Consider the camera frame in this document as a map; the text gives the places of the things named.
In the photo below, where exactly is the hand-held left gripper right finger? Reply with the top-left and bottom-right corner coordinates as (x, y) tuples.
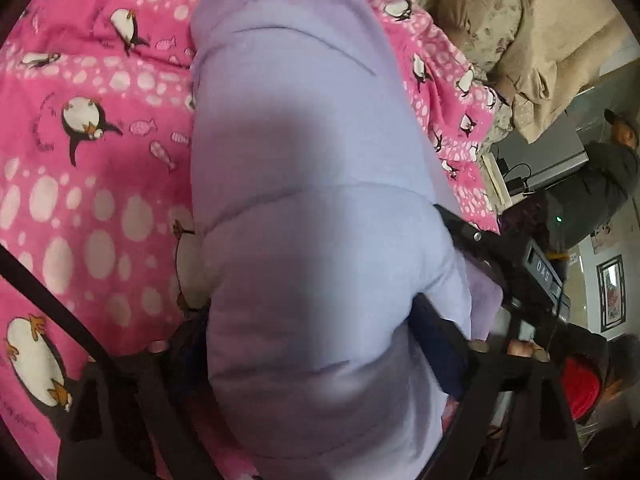
(409, 292), (585, 480)

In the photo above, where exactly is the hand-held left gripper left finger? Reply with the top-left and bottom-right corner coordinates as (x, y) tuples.
(56, 319), (223, 480)

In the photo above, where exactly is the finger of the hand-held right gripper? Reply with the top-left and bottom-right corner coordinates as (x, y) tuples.
(433, 204), (528, 281)

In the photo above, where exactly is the lavender padded jacket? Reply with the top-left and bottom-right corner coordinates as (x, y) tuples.
(189, 0), (505, 480)

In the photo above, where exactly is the person's right hand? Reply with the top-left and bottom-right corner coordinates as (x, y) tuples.
(506, 340), (551, 362)

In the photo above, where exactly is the white power strip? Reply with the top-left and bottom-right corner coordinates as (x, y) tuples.
(481, 152), (532, 207)

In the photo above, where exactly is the grey cabinet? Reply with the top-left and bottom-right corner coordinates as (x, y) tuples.
(492, 109), (589, 207)

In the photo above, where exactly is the red knitted cloth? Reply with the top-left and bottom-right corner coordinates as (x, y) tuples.
(559, 352), (605, 422)

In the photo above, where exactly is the beige blanket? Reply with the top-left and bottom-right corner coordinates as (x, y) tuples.
(432, 0), (633, 143)

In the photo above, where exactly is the floral bedsheet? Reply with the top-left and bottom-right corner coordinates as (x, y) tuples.
(395, 0), (531, 151)

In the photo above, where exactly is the pink penguin print quilt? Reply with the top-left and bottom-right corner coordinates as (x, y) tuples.
(0, 0), (511, 480)

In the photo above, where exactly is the framed wall picture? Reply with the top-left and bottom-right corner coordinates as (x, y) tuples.
(596, 254), (627, 334)

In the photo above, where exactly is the black strap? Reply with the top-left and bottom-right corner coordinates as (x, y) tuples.
(0, 245), (108, 366)

